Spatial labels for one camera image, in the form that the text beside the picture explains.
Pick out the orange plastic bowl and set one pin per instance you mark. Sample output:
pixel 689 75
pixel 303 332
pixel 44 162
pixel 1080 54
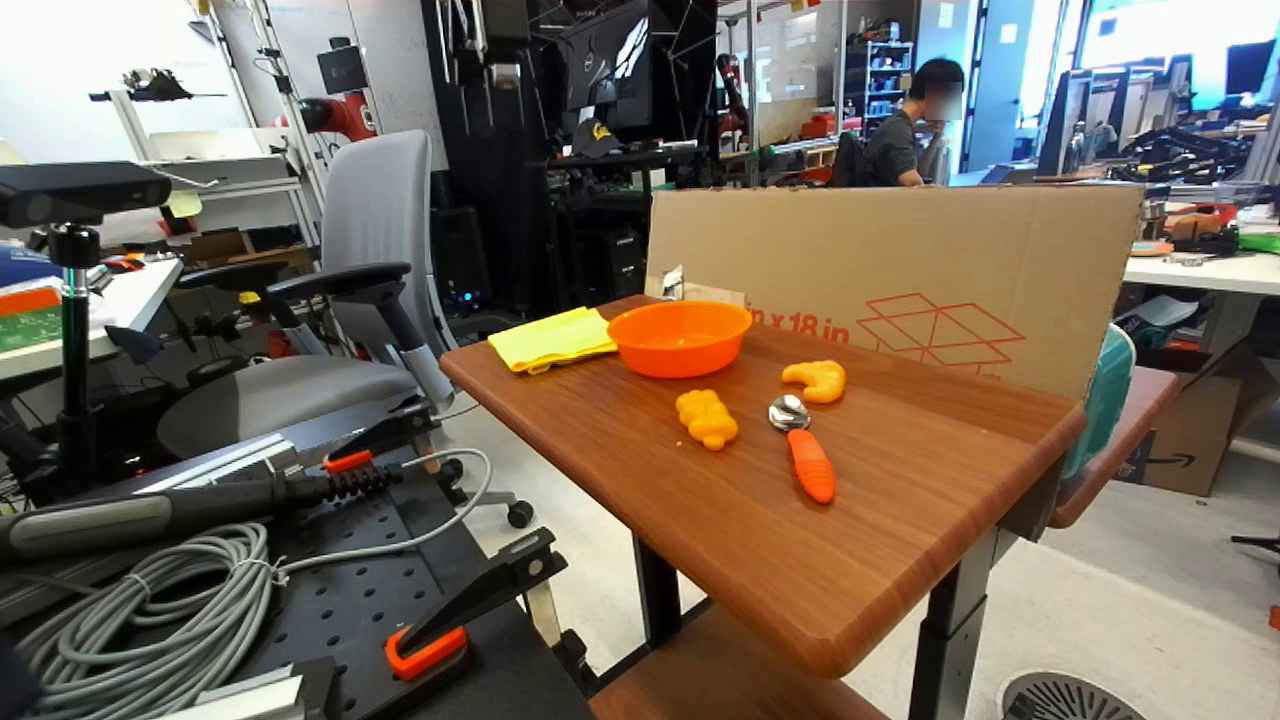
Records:
pixel 678 345

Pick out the orange bumpy toy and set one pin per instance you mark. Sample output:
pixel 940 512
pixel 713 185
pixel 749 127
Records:
pixel 707 419

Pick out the yellow cloth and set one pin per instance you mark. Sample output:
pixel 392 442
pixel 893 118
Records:
pixel 550 339

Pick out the orange croissant toy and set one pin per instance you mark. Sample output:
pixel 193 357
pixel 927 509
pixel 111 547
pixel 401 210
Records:
pixel 820 383

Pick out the black cap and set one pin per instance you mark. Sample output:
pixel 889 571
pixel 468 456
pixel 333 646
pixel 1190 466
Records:
pixel 597 138

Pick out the cardboard sheet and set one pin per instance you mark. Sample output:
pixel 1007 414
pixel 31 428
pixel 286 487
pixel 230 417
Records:
pixel 900 270

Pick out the monitor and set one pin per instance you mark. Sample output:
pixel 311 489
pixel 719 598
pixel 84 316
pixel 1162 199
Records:
pixel 605 65

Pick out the grey office chair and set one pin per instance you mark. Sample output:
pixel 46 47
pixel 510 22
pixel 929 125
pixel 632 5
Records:
pixel 372 230

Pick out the black orange clamp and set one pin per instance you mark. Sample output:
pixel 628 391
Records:
pixel 470 605
pixel 200 498

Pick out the person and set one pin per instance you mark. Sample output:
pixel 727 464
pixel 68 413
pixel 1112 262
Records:
pixel 905 130

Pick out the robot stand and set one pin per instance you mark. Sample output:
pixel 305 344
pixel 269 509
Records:
pixel 350 600

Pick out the teal chair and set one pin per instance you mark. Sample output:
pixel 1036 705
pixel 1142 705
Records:
pixel 1100 395

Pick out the floor fan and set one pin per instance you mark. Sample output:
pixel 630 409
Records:
pixel 1070 697

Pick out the cardboard box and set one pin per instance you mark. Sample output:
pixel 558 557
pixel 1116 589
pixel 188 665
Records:
pixel 1195 420

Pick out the white desk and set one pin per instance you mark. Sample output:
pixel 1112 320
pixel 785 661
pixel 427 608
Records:
pixel 80 315

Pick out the white table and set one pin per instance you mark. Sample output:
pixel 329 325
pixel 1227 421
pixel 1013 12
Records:
pixel 1205 272

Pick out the camera on mount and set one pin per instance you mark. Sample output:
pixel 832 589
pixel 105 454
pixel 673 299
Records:
pixel 74 330

